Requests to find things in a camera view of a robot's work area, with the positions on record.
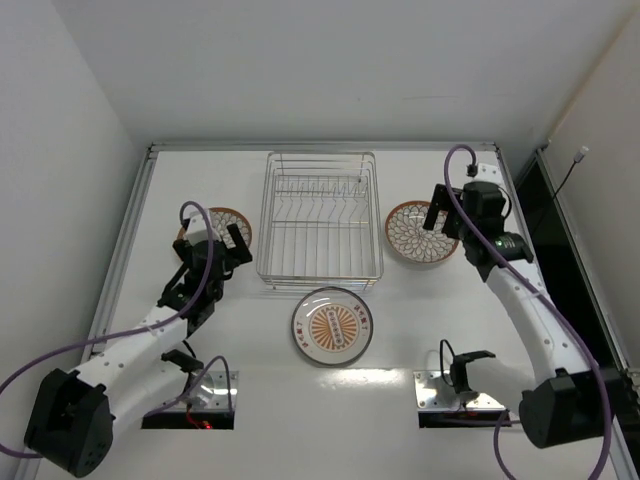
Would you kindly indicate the metal base plate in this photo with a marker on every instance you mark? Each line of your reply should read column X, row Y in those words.
column 434, row 395
column 215, row 393

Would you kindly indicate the orange sunburst plate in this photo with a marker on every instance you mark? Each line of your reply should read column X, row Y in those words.
column 332, row 327

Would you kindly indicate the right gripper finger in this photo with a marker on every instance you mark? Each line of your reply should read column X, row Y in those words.
column 439, row 204
column 452, row 225

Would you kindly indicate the metal wire dish rack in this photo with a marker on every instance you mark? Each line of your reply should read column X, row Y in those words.
column 320, row 221

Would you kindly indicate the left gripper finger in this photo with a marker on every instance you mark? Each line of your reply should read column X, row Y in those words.
column 197, row 229
column 240, row 252

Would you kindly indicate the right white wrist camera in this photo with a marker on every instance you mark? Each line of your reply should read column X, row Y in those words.
column 477, row 171

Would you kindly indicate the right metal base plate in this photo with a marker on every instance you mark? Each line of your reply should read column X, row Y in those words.
column 434, row 395

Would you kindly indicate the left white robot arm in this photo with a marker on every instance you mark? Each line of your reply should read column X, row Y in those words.
column 78, row 413

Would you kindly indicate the brown floral plate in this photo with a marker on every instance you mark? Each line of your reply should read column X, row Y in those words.
column 221, row 217
column 405, row 234

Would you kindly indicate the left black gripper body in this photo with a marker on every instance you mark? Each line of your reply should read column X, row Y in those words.
column 211, row 249

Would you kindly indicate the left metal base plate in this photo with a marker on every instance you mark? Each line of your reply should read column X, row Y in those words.
column 215, row 393

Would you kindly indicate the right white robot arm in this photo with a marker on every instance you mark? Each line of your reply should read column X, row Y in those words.
column 563, row 401

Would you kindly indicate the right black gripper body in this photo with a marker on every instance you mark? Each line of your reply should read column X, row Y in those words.
column 451, row 220

